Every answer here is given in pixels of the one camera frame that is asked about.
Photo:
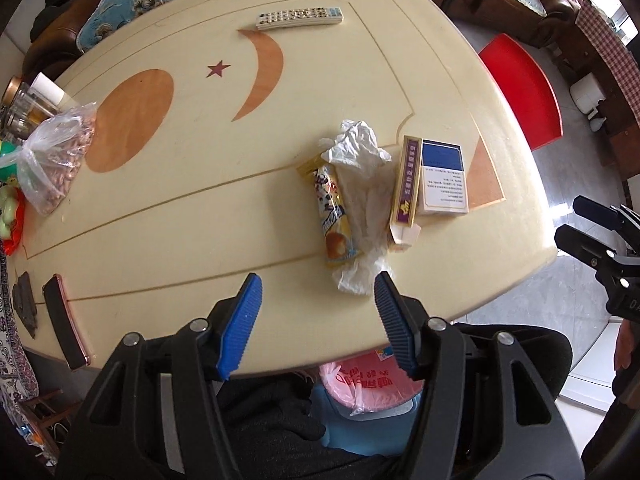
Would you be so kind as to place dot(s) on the dark clothes pile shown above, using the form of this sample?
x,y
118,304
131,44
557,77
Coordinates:
x,y
62,2

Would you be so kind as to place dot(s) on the brown leather sofa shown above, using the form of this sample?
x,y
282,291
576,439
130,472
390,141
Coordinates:
x,y
50,55

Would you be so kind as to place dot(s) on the small glass jar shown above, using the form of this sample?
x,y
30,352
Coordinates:
x,y
50,92

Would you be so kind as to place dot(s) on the red plastic stool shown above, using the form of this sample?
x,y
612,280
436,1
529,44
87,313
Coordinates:
x,y
525,90

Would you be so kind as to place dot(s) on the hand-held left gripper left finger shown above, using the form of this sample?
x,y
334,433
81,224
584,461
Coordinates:
x,y
242,325

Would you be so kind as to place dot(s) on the brown leather armchair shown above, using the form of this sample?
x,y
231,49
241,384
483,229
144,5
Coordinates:
x,y
505,15

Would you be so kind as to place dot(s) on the gold and purple cigarette box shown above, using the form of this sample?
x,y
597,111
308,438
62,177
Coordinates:
x,y
406,190

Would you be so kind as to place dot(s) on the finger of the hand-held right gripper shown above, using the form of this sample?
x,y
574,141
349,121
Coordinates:
x,y
582,247
595,212

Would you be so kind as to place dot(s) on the pale green fruit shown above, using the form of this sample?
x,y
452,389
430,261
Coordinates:
x,y
6,200
5,227

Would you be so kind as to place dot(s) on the window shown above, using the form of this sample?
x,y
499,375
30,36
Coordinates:
x,y
622,12

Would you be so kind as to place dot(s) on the glass jar gold lid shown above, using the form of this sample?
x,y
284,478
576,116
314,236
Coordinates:
x,y
17,100

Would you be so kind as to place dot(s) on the person's right forearm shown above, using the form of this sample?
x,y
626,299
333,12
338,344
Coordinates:
x,y
615,425

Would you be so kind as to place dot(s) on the white appliance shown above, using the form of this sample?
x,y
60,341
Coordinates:
x,y
589,92

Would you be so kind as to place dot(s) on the white remote control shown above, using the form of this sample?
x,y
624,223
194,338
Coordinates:
x,y
300,16

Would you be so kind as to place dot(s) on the wooden stool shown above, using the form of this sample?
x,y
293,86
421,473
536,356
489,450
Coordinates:
x,y
47,410

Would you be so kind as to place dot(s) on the red checkered cloth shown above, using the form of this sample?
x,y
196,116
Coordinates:
x,y
605,55

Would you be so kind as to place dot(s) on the clear plastic wrap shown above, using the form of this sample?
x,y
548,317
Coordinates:
x,y
362,185

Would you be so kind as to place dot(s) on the black smartphone pink case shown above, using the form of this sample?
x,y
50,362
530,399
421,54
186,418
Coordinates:
x,y
65,320

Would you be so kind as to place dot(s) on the purple floral patterned cover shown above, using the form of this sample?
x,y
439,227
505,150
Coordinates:
x,y
12,350

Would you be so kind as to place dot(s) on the person's dark trousers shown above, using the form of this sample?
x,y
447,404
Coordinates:
x,y
270,420

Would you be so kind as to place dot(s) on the green cartoon bottle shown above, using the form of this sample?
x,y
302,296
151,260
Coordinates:
x,y
9,160

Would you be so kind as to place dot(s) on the waste bin with pink liner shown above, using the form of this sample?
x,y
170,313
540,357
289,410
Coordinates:
x,y
360,385

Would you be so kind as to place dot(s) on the person's right hand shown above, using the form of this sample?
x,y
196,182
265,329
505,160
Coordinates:
x,y
624,345

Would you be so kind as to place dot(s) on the clear bag of peanuts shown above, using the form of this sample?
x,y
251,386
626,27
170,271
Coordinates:
x,y
60,165

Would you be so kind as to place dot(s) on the yellow snack wrapper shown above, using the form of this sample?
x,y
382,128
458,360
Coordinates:
x,y
331,210

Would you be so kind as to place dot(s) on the white and blue cigarette box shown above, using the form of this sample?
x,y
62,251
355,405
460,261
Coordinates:
x,y
442,180

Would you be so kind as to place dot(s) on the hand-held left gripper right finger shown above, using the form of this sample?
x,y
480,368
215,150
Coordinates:
x,y
395,325

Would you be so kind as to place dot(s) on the red plate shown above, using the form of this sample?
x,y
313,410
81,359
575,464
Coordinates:
x,y
17,225

